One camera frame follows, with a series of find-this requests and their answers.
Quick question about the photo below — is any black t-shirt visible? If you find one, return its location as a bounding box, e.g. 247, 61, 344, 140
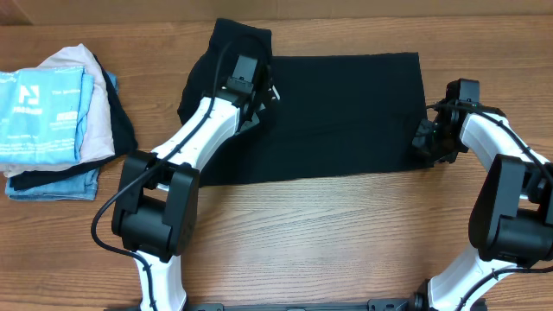
177, 19, 427, 186

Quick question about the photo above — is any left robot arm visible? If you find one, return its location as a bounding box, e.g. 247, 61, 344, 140
111, 55, 280, 310

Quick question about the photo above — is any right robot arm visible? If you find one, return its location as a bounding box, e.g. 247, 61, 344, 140
402, 79, 552, 310

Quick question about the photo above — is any black folded shirt in stack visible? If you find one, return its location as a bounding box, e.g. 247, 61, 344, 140
7, 55, 138, 190

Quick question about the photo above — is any beige folded shirt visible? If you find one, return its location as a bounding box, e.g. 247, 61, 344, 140
1, 44, 115, 177

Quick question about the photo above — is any blue denim folded garment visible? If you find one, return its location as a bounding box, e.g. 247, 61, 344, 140
5, 72, 118, 201

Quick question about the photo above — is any light blue printed folded shirt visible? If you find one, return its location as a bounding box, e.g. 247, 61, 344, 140
1, 67, 94, 166

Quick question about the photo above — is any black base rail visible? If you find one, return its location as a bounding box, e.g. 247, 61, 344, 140
105, 297, 488, 311

